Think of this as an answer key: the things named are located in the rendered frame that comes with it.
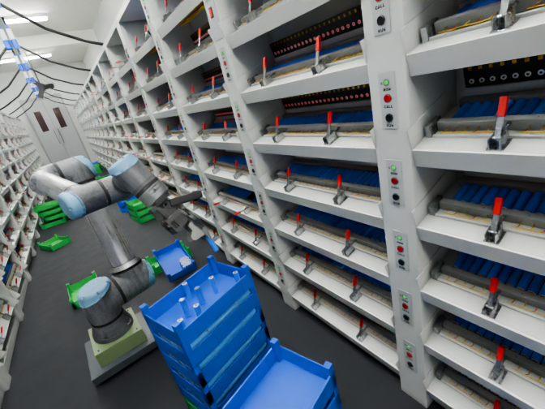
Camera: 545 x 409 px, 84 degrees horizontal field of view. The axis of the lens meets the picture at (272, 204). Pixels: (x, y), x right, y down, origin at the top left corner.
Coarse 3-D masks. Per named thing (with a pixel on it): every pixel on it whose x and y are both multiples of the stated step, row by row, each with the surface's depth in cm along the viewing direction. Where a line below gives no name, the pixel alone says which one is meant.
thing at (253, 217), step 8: (224, 184) 198; (216, 192) 196; (216, 200) 193; (224, 208) 185; (232, 208) 174; (240, 208) 170; (240, 216) 169; (248, 216) 158; (256, 216) 154; (256, 224) 156
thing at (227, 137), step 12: (228, 108) 164; (216, 120) 184; (228, 120) 168; (192, 132) 180; (204, 132) 168; (216, 132) 164; (228, 132) 146; (204, 144) 170; (216, 144) 157; (228, 144) 145; (240, 144) 134
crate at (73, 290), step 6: (90, 276) 235; (96, 276) 232; (78, 282) 230; (84, 282) 233; (72, 288) 229; (78, 288) 231; (72, 294) 226; (72, 300) 204; (72, 306) 204; (78, 306) 206
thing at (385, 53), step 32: (416, 0) 60; (384, 64) 65; (416, 96) 66; (384, 160) 75; (384, 192) 79; (416, 192) 73; (384, 224) 84; (416, 256) 79; (416, 288) 83; (416, 320) 88; (416, 352) 94; (416, 384) 100
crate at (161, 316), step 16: (208, 256) 112; (208, 272) 113; (224, 272) 112; (240, 272) 105; (176, 288) 103; (192, 288) 108; (208, 288) 107; (224, 288) 105; (240, 288) 99; (144, 304) 94; (160, 304) 99; (176, 304) 103; (192, 304) 101; (208, 304) 99; (224, 304) 94; (160, 320) 97; (176, 320) 95; (192, 320) 94; (208, 320) 90; (176, 336) 83; (192, 336) 85
